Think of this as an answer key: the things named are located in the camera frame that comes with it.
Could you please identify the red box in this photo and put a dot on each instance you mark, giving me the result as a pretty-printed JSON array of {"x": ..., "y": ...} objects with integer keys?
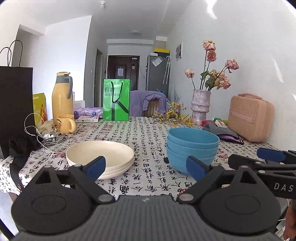
[{"x": 204, "y": 122}]

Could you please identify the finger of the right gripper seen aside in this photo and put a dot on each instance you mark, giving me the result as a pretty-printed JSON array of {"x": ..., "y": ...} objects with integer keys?
[{"x": 276, "y": 156}]

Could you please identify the yellow thermos jug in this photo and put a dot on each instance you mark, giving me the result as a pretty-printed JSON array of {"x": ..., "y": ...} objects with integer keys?
[{"x": 62, "y": 96}]

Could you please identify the person right hand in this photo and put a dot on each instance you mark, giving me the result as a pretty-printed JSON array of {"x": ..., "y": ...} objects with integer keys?
[{"x": 290, "y": 220}]

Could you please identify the wooden chair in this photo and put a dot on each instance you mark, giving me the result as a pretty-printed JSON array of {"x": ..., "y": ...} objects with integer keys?
[{"x": 152, "y": 108}]

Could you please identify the black paper bag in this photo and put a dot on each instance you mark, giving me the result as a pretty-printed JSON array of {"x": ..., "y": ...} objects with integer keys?
[{"x": 16, "y": 102}]

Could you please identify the blue bowl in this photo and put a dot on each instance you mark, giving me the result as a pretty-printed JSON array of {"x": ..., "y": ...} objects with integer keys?
[
  {"x": 193, "y": 138},
  {"x": 178, "y": 162},
  {"x": 188, "y": 151}
]

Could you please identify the cream plate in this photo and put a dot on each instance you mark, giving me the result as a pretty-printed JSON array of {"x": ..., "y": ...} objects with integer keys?
[
  {"x": 117, "y": 155},
  {"x": 108, "y": 171},
  {"x": 112, "y": 175}
]

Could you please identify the yellow blossom branch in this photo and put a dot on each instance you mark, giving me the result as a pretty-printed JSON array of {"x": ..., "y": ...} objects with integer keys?
[{"x": 174, "y": 115}]

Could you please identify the green paper shopping bag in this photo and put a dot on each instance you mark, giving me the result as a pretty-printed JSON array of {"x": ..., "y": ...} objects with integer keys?
[{"x": 116, "y": 100}]

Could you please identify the purple plastic pack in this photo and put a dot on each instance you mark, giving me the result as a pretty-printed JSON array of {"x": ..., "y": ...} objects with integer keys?
[{"x": 78, "y": 112}]

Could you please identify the yellow box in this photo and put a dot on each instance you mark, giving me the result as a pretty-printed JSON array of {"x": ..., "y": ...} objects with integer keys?
[{"x": 40, "y": 109}]

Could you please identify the grey refrigerator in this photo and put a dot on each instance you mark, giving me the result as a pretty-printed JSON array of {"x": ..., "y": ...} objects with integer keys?
[{"x": 158, "y": 71}]

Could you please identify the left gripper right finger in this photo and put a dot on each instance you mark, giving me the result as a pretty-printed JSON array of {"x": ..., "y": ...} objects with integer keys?
[{"x": 206, "y": 178}]

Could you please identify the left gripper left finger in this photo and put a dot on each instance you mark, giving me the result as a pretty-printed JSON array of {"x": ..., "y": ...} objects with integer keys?
[{"x": 85, "y": 178}]

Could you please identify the purple jacket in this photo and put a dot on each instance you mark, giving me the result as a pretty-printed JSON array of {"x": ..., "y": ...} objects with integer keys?
[{"x": 139, "y": 102}]

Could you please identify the purple textured vase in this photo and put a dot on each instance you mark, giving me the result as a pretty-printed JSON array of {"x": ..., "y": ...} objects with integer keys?
[{"x": 200, "y": 106}]

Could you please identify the grey purple cloth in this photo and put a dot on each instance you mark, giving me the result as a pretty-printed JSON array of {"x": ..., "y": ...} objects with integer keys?
[{"x": 225, "y": 134}]

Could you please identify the calligraphy print tablecloth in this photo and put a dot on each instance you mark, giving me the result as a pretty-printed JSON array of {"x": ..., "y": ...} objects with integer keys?
[{"x": 149, "y": 174}]

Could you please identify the dried pink roses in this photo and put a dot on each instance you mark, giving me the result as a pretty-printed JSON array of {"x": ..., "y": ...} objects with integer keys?
[{"x": 210, "y": 79}]

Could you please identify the green white carton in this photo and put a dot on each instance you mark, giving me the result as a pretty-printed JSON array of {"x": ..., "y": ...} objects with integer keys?
[{"x": 220, "y": 123}]

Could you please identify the pink ribbed case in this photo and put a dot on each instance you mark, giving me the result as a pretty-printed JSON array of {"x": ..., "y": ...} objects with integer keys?
[{"x": 251, "y": 117}]

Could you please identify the dark entrance door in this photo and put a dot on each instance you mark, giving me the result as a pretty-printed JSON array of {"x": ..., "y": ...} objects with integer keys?
[{"x": 124, "y": 67}]

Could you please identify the yellow mug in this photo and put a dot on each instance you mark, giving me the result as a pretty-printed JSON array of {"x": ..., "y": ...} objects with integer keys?
[{"x": 66, "y": 124}]

